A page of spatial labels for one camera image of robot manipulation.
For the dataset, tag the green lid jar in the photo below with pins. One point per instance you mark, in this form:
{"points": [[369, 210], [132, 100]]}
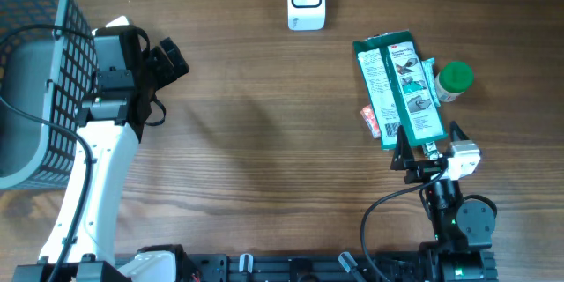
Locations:
{"points": [[454, 79]]}

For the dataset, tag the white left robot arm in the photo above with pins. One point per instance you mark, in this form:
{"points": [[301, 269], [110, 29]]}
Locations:
{"points": [[109, 124]]}

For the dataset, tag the green 3M cleaner package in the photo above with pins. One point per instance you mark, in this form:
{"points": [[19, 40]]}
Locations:
{"points": [[398, 89]]}

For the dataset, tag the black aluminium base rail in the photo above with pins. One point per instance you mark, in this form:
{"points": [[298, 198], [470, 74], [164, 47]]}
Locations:
{"points": [[308, 268]]}

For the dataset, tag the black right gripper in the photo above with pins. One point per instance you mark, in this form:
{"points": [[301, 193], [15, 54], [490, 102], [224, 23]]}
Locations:
{"points": [[404, 159]]}

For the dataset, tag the orange tissue packet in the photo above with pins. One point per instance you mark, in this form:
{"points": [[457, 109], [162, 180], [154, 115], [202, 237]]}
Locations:
{"points": [[368, 116]]}

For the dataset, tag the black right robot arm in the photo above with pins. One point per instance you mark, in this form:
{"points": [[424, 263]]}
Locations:
{"points": [[463, 225]]}

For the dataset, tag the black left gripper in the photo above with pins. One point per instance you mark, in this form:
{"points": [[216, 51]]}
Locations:
{"points": [[168, 73]]}

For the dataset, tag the mint flushable wipes pack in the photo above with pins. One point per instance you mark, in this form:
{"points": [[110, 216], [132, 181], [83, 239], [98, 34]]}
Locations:
{"points": [[427, 67]]}

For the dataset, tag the green narrow box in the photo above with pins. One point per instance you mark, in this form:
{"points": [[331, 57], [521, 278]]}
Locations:
{"points": [[431, 151]]}

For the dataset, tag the grey mesh shopping basket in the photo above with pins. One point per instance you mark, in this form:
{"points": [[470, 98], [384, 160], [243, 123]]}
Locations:
{"points": [[46, 69]]}

